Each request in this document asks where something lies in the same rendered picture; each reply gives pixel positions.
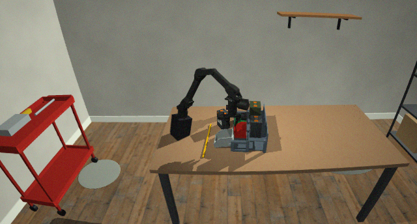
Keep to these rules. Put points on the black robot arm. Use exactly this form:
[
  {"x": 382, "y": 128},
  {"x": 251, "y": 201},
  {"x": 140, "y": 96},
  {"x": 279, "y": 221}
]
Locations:
[{"x": 231, "y": 90}]

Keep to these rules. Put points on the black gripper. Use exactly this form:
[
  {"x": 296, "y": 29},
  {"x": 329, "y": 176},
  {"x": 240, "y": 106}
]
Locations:
[{"x": 232, "y": 113}]

